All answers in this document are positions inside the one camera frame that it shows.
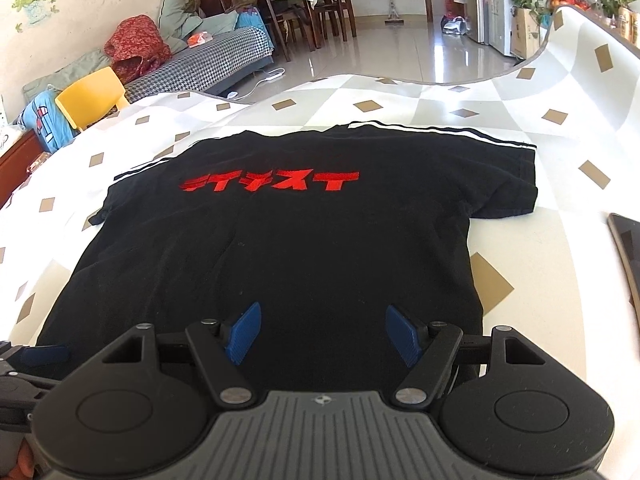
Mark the orange packet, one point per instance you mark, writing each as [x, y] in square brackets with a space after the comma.
[199, 39]

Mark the brown wooden cabinet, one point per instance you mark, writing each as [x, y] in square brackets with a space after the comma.
[17, 160]

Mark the checkered diamond pattern tablecloth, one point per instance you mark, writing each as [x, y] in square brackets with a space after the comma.
[550, 285]

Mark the light blue cloth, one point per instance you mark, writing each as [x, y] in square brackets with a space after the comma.
[250, 22]

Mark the white small fridge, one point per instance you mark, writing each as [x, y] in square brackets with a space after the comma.
[500, 10]

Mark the cardboard box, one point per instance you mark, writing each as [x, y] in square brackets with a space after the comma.
[525, 35]

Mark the yellow plastic chair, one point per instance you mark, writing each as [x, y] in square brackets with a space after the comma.
[90, 95]

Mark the green upright pillow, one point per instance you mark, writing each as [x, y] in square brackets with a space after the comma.
[175, 20]

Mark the dark smartphone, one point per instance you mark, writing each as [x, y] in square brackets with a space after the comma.
[631, 260]

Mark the plastic bags on floor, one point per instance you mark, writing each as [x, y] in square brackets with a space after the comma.
[455, 25]

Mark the blue cartoon print cloth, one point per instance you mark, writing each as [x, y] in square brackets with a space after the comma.
[42, 120]

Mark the houndstooth sofa bed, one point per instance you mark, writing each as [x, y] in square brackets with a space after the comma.
[215, 55]

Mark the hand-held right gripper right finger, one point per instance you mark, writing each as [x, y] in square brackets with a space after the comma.
[402, 332]

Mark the black t-shirt red print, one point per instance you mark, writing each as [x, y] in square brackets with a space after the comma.
[280, 250]

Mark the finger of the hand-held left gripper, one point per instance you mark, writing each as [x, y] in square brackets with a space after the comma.
[45, 355]

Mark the green folded quilt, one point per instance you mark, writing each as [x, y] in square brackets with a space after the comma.
[217, 25]

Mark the white power strip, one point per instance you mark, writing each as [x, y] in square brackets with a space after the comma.
[275, 75]

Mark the long green cushion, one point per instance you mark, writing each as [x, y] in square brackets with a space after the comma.
[75, 67]

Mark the brown patterned packet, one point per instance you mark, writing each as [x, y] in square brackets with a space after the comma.
[38, 165]

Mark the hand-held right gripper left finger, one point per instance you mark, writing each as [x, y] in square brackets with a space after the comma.
[245, 332]

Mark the red floral cloth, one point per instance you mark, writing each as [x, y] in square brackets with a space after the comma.
[135, 40]

